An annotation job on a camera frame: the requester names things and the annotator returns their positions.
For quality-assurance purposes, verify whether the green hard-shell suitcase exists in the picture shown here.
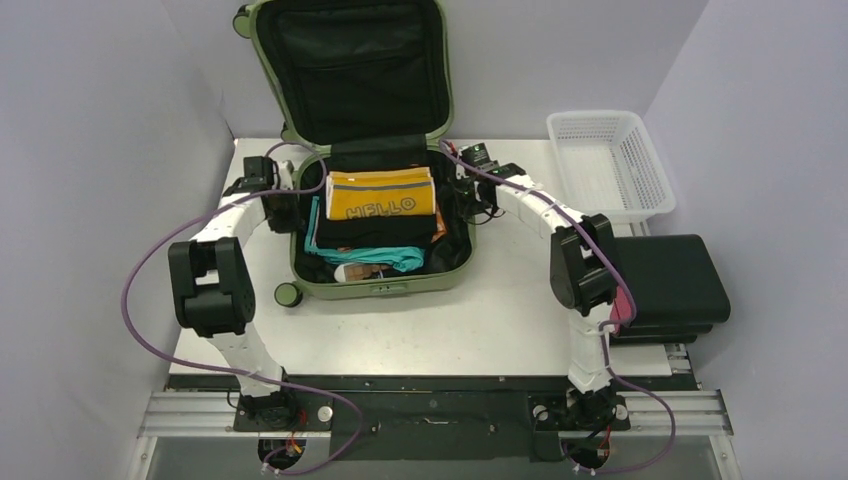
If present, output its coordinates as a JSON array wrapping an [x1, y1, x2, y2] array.
[[233, 0, 476, 307]]

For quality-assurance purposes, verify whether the black and pink storage organizer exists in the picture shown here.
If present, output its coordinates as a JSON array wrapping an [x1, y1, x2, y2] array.
[[612, 234, 731, 345]]

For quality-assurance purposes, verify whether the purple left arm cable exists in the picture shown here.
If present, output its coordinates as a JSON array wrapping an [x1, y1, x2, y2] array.
[[121, 140, 364, 477]]

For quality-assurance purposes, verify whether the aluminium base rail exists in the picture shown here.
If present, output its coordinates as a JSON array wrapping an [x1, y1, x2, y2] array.
[[139, 391, 732, 438]]

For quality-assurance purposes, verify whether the teal garment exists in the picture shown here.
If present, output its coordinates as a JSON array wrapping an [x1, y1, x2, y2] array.
[[303, 197, 425, 272]]

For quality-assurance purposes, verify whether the black folded garment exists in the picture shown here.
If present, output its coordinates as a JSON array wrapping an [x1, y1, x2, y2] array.
[[314, 215, 438, 249]]

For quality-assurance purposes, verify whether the orange item in suitcase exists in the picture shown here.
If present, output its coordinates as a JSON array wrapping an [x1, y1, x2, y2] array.
[[431, 208, 447, 243]]

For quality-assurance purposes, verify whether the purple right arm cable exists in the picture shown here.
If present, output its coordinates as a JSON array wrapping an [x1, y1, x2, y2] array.
[[437, 139, 677, 477]]

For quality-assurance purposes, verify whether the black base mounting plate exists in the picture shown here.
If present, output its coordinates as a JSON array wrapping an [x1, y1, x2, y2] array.
[[142, 373, 697, 471]]

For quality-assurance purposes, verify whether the yellow folded hello towel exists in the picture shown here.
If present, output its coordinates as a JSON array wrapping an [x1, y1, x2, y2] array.
[[325, 167, 437, 221]]

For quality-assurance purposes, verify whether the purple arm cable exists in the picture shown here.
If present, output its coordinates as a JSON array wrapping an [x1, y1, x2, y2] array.
[[121, 140, 364, 477], [437, 139, 677, 477]]

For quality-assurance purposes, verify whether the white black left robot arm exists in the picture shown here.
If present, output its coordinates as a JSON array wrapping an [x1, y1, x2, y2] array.
[[168, 156, 299, 430]]

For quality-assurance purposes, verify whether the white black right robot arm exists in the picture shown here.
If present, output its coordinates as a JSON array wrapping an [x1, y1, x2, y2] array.
[[440, 140, 623, 427]]

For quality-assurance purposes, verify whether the white brown cosmetic palette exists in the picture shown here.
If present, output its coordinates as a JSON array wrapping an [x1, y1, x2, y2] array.
[[334, 263, 391, 283]]

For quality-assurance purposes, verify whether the white perforated plastic basket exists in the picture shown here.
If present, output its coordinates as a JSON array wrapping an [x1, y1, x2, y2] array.
[[546, 110, 677, 224]]

